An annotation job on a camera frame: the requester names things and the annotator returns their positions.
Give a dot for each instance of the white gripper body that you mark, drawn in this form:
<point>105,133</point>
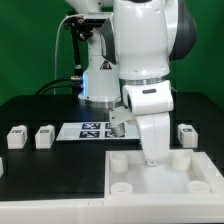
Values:
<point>118,117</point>

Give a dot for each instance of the white square tabletop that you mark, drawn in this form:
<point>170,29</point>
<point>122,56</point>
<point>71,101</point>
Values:
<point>181,172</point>

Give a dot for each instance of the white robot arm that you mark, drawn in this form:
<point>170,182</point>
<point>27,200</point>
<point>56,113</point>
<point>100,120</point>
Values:
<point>130,45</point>

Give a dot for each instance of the AprilTag base sheet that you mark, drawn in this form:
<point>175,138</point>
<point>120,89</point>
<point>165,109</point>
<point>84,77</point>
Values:
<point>85,131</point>

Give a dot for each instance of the white U-shaped obstacle fence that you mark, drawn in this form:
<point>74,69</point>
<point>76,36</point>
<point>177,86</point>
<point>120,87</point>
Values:
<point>99,211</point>

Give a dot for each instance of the white part at left edge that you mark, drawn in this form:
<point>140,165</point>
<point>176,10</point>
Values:
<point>1,167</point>

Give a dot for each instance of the camera on black stand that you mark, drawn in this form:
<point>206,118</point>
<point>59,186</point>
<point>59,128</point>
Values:
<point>81,28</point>

